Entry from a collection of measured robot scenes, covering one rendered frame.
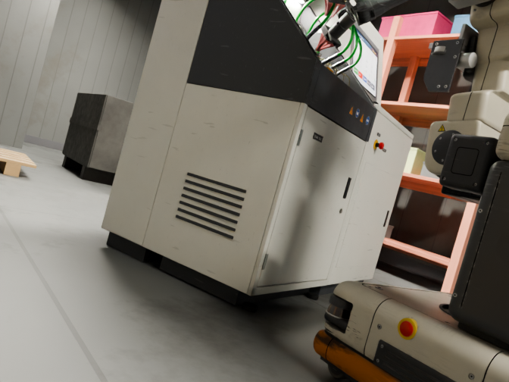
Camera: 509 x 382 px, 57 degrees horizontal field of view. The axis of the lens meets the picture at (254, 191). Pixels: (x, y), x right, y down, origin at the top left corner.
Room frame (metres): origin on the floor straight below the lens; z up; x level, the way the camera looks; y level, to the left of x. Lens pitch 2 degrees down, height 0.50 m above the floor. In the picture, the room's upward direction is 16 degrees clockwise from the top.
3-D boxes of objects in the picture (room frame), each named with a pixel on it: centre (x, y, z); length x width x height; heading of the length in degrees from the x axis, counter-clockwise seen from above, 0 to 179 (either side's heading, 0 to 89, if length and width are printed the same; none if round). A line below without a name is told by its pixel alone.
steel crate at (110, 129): (5.05, 1.51, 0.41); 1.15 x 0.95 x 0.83; 39
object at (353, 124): (1.99, -0.26, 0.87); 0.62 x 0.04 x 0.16; 148
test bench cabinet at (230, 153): (2.13, -0.03, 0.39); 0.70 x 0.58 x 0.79; 148
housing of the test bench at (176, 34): (2.66, 0.14, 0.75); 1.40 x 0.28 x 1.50; 148
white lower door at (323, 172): (1.98, -0.27, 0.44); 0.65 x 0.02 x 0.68; 148
